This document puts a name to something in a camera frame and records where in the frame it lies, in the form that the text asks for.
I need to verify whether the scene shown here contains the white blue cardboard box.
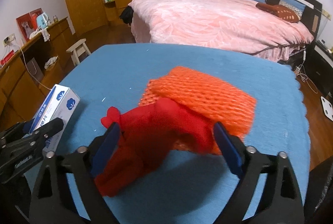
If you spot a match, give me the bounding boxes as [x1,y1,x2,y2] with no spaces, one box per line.
[29,84,80,156]

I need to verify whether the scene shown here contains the red cloth glove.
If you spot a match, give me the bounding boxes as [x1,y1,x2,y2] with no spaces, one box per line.
[95,102,217,197]

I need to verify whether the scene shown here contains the orange foam net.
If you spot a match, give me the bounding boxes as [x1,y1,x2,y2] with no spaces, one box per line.
[138,65,258,155]

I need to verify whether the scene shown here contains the black lined trash bin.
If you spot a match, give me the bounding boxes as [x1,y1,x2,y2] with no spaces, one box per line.
[304,157,333,223]

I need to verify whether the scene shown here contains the wooden side desk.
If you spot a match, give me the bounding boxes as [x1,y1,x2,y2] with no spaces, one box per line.
[1,18,76,130]

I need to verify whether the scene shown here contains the white paper on shelf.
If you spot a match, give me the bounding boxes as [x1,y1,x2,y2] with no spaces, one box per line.
[44,56,58,70]

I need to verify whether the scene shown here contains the small white stool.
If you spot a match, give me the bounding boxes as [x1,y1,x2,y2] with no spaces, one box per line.
[66,39,91,66]

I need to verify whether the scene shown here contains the white rag on desk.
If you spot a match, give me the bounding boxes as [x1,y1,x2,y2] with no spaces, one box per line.
[29,27,50,42]

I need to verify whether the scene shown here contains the red picture box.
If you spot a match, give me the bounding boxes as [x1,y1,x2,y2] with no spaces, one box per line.
[16,8,43,41]

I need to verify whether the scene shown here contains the white bathroom scale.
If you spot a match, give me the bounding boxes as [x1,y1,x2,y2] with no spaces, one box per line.
[320,96,333,121]

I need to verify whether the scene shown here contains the light blue kettle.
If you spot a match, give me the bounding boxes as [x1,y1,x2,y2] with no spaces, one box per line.
[36,12,49,30]

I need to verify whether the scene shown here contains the black white nightstand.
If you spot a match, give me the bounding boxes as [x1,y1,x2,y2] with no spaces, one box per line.
[305,41,332,97]

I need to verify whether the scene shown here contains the brown dotted pillow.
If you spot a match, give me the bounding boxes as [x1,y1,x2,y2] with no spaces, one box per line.
[256,3,300,23]

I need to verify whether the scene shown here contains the pink bed duvet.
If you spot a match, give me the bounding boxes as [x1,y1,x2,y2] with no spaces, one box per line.
[129,0,314,62]

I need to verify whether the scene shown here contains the right blue pillow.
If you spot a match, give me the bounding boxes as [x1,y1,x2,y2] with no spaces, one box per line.
[279,0,306,18]

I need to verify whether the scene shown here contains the white cable on floor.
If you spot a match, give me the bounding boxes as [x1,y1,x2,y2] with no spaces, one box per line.
[293,49,319,95]

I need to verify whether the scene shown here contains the black bed frame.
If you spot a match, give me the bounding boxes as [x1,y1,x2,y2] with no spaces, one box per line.
[228,0,323,68]

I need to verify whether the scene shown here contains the wall power outlet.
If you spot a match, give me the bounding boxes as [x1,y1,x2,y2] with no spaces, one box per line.
[322,9,332,20]

